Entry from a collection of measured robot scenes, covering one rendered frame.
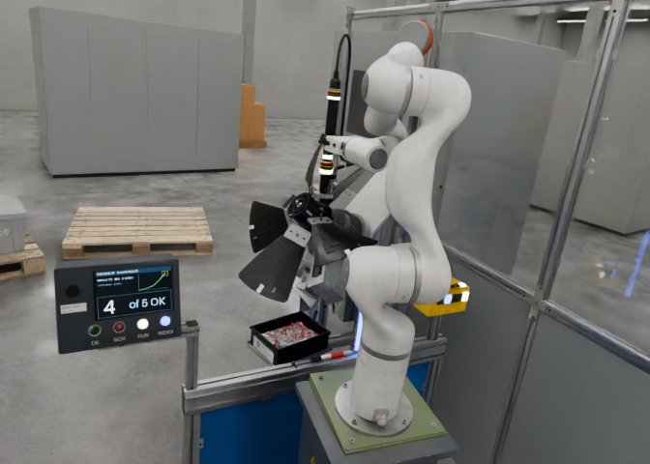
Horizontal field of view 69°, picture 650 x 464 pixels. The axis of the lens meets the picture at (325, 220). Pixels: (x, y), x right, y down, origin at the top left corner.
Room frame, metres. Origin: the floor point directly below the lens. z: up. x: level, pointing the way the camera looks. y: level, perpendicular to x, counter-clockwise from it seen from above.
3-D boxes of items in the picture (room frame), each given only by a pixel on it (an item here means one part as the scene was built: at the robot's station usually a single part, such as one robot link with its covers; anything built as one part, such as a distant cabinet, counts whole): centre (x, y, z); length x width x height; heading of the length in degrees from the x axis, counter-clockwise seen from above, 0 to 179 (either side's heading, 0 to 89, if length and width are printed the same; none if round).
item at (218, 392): (1.28, -0.07, 0.82); 0.90 x 0.04 x 0.08; 118
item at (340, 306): (2.00, -0.18, 0.73); 0.15 x 0.09 x 0.22; 118
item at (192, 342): (1.08, 0.31, 0.96); 0.03 x 0.03 x 0.20; 28
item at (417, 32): (2.28, -0.31, 1.88); 0.16 x 0.07 x 0.16; 63
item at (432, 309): (1.46, -0.42, 1.02); 0.16 x 0.10 x 0.11; 118
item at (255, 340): (1.39, 0.08, 0.85); 0.22 x 0.17 x 0.07; 132
